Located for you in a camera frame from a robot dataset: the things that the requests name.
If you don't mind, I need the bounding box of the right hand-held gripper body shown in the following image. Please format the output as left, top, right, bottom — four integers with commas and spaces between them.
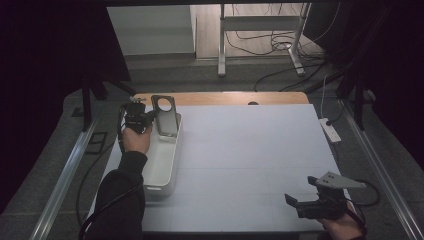
295, 171, 367, 221

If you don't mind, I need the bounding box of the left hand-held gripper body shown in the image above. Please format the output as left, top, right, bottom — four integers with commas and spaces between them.
120, 96, 155, 135

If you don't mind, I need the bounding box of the silver phone back cover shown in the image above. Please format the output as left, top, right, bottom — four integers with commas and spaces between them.
150, 94, 180, 138

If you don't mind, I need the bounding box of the white plastic storage bin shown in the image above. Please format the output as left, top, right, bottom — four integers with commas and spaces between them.
141, 112, 184, 197

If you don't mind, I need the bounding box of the person's left hand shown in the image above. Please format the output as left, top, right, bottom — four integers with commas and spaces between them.
121, 124, 154, 155

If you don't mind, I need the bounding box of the person's right hand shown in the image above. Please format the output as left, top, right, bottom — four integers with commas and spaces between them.
316, 202, 367, 240

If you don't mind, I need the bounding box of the black metal stand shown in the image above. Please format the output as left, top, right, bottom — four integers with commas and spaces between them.
80, 75, 136, 133
335, 71, 369, 131

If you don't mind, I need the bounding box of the white power strip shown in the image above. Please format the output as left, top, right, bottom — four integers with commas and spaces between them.
318, 117, 343, 145

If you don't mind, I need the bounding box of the white table cover board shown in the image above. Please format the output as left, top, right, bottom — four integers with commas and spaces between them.
88, 103, 351, 233

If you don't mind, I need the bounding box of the wooden table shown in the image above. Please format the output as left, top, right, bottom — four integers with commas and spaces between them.
130, 91, 310, 107

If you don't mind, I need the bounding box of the white cabinet panel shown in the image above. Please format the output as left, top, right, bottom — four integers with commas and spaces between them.
106, 4, 197, 56

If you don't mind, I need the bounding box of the dark curtain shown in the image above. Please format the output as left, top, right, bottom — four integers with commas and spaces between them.
0, 0, 132, 214
301, 0, 424, 174

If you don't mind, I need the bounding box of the right hand-held gripper cable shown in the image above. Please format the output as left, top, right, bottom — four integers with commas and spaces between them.
346, 179, 381, 234

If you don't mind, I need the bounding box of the hand-held gripper cable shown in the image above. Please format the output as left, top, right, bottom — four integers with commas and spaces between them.
346, 179, 381, 234
75, 105, 145, 240

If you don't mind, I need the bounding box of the black plug cable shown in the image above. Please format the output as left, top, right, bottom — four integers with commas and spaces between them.
325, 99, 346, 127

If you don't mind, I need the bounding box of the aluminium floor rail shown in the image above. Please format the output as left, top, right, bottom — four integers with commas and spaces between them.
338, 99, 424, 240
29, 119, 98, 240

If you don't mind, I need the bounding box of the white power cable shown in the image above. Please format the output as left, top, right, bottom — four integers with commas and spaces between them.
319, 73, 330, 120

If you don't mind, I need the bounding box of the left hand-held gripper cable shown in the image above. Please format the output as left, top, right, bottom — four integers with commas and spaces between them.
75, 105, 145, 240

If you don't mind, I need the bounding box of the tangle of black floor cables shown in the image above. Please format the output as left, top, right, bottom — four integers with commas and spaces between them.
224, 3, 334, 93

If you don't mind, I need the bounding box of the grey metal desk frame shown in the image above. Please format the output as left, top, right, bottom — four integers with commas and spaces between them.
217, 3, 313, 78

